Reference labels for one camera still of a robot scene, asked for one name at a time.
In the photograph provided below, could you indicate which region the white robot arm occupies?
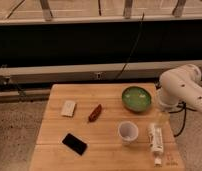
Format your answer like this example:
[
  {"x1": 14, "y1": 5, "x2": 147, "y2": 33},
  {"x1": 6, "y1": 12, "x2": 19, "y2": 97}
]
[{"x1": 156, "y1": 64, "x2": 202, "y2": 114}]

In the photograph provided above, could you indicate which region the white sponge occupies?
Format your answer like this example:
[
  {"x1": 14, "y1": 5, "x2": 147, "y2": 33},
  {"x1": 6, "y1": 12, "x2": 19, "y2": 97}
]
[{"x1": 61, "y1": 100, "x2": 76, "y2": 117}]

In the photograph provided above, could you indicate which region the white tube bottle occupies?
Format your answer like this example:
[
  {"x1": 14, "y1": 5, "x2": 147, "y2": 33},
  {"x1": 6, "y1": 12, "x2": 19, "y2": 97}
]
[{"x1": 148, "y1": 123, "x2": 164, "y2": 167}]

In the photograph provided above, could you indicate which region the green bowl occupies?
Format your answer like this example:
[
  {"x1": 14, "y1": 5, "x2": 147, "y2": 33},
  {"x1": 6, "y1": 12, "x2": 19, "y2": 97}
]
[{"x1": 122, "y1": 86, "x2": 152, "y2": 112}]

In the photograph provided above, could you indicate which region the white paper cup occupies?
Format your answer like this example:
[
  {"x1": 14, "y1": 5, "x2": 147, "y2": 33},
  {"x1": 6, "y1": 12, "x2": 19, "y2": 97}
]
[{"x1": 118, "y1": 121, "x2": 139, "y2": 145}]

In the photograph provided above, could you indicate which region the wooden table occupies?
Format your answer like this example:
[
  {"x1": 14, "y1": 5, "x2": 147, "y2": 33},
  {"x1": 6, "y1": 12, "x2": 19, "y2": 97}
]
[{"x1": 29, "y1": 83, "x2": 185, "y2": 171}]

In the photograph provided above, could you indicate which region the black smartphone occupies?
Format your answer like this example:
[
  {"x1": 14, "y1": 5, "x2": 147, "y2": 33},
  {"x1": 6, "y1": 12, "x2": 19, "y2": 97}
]
[{"x1": 62, "y1": 133, "x2": 87, "y2": 155}]

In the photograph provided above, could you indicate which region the black floor cable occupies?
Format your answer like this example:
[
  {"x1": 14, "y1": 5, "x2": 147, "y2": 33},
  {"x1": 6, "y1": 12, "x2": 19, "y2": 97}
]
[{"x1": 168, "y1": 101, "x2": 197, "y2": 138}]

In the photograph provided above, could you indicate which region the black hanging cable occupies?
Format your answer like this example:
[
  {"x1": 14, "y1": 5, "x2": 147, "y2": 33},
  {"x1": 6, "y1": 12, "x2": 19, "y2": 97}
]
[{"x1": 113, "y1": 12, "x2": 146, "y2": 82}]

